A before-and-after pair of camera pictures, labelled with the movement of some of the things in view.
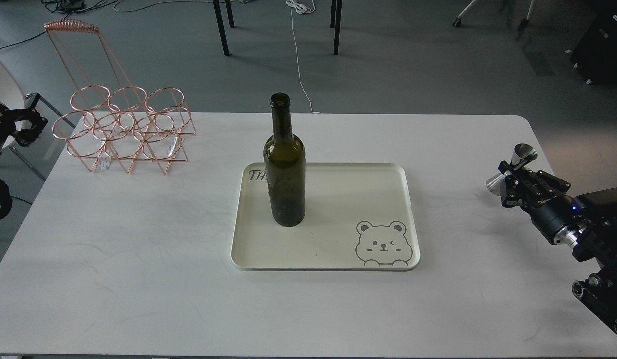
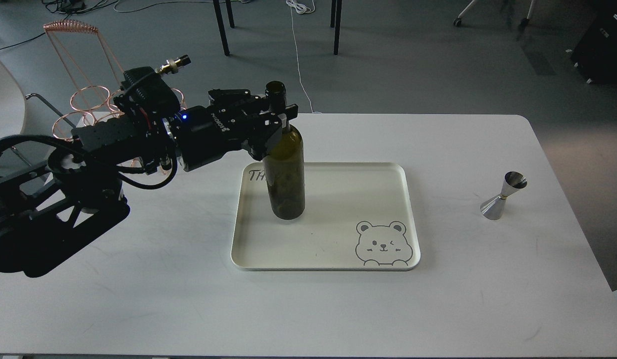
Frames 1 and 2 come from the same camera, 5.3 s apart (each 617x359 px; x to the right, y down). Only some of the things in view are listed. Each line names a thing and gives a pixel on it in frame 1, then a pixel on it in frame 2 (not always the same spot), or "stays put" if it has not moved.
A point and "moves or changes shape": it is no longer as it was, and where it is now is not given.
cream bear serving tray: (358, 216) stays put
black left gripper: (2, 125) to (205, 134)
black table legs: (225, 43) stays put
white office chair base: (521, 26) stays put
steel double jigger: (521, 154) to (493, 208)
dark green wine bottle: (285, 167) moves or changes shape
